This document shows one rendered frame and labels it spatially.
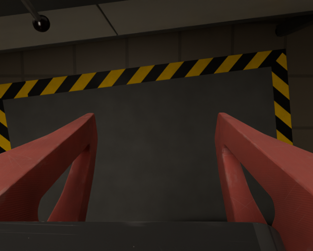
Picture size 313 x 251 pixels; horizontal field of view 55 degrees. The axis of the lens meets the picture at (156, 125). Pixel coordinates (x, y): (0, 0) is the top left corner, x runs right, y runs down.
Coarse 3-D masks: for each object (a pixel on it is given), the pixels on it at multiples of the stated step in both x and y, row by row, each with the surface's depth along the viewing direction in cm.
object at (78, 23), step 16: (0, 16) 49; (16, 16) 50; (32, 16) 51; (48, 16) 52; (64, 16) 53; (80, 16) 54; (96, 16) 56; (0, 32) 58; (16, 32) 60; (32, 32) 62; (48, 32) 63; (64, 32) 65; (80, 32) 67; (96, 32) 69; (112, 32) 71; (0, 48) 73
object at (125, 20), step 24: (144, 0) 50; (168, 0) 51; (192, 0) 53; (216, 0) 55; (240, 0) 57; (264, 0) 59; (288, 0) 61; (312, 0) 64; (120, 24) 64; (144, 24) 67; (168, 24) 70; (192, 24) 73
